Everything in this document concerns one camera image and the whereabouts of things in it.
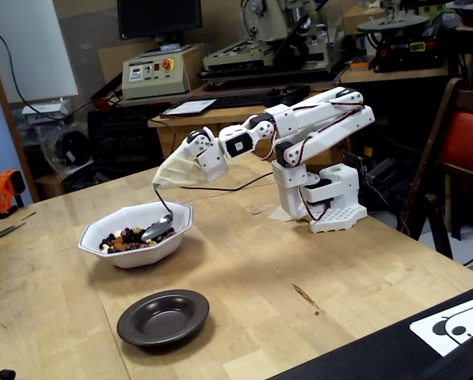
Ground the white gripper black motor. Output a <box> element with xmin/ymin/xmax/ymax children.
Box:
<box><xmin>151</xmin><ymin>125</ymin><xmax>231</xmax><ymax>189</ymax></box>

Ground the bent metal spoon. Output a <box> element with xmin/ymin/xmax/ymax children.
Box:
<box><xmin>139</xmin><ymin>184</ymin><xmax>175</xmax><ymax>242</ymax></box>

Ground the white octagonal bowl blue rim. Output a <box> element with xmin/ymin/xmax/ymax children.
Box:
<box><xmin>77</xmin><ymin>200</ymin><xmax>195</xmax><ymax>270</ymax></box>

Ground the dark brown plate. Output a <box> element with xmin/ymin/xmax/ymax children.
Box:
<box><xmin>116</xmin><ymin>288</ymin><xmax>211</xmax><ymax>348</ymax></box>

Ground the wooden workbench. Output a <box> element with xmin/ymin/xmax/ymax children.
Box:
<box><xmin>147</xmin><ymin>81</ymin><xmax>350</xmax><ymax>167</ymax></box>

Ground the white paper sheet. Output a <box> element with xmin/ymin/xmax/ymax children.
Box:
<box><xmin>159</xmin><ymin>98</ymin><xmax>218</xmax><ymax>120</ymax></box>

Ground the black lattice storage bin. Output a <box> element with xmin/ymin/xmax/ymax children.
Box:
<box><xmin>86</xmin><ymin>106</ymin><xmax>162</xmax><ymax>169</ymax></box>

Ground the beige control box red button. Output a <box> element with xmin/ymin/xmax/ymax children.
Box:
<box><xmin>120</xmin><ymin>42</ymin><xmax>208</xmax><ymax>101</ymax></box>

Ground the nut and berry mix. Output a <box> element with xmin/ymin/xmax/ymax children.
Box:
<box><xmin>98</xmin><ymin>226</ymin><xmax>177</xmax><ymax>255</ymax></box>

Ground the black keyboard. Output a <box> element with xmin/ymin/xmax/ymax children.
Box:
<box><xmin>198</xmin><ymin>85</ymin><xmax>312</xmax><ymax>111</ymax></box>

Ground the beige tape strip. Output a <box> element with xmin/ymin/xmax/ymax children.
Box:
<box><xmin>267</xmin><ymin>204</ymin><xmax>296</xmax><ymax>222</ymax></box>

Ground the clear bag black disc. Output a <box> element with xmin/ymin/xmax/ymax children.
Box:
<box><xmin>20</xmin><ymin>118</ymin><xmax>94</xmax><ymax>177</ymax></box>

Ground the brown cardboard sheet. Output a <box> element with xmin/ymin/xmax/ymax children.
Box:
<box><xmin>97</xmin><ymin>39</ymin><xmax>162</xmax><ymax>86</ymax></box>

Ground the small white flat box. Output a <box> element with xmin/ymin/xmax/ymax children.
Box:
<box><xmin>21</xmin><ymin>98</ymin><xmax>74</xmax><ymax>126</ymax></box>

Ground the black computer monitor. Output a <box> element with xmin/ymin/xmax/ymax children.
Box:
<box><xmin>116</xmin><ymin>0</ymin><xmax>204</xmax><ymax>42</ymax></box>

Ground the beige milling machine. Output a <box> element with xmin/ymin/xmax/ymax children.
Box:
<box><xmin>202</xmin><ymin>0</ymin><xmax>346</xmax><ymax>85</ymax></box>

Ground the green controller board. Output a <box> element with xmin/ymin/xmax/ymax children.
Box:
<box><xmin>341</xmin><ymin>146</ymin><xmax>374</xmax><ymax>175</ymax></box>

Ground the orange black hand tool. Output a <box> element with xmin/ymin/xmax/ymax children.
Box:
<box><xmin>0</xmin><ymin>169</ymin><xmax>27</xmax><ymax>221</ymax></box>

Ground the flat metal ruler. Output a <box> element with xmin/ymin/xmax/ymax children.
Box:
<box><xmin>0</xmin><ymin>221</ymin><xmax>27</xmax><ymax>247</ymax></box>

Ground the white board panel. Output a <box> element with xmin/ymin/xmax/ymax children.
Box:
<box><xmin>0</xmin><ymin>0</ymin><xmax>79</xmax><ymax>105</ymax></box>

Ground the brown cardboard box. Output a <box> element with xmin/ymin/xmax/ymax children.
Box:
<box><xmin>341</xmin><ymin>2</ymin><xmax>387</xmax><ymax>36</ymax></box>

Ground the black machine green round table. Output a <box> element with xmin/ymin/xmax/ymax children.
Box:
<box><xmin>357</xmin><ymin>13</ymin><xmax>449</xmax><ymax>74</ymax></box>

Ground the wooden chair red cushion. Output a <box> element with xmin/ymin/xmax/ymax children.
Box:
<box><xmin>400</xmin><ymin>78</ymin><xmax>473</xmax><ymax>260</ymax></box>

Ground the white panda print paper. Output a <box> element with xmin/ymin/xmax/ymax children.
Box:
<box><xmin>409</xmin><ymin>291</ymin><xmax>473</xmax><ymax>358</ymax></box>

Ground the slanted wooden post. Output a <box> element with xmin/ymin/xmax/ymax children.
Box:
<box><xmin>0</xmin><ymin>23</ymin><xmax>41</xmax><ymax>205</ymax></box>

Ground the hanging black cable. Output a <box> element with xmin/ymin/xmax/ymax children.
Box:
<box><xmin>0</xmin><ymin>21</ymin><xmax>98</xmax><ymax>122</ymax></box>

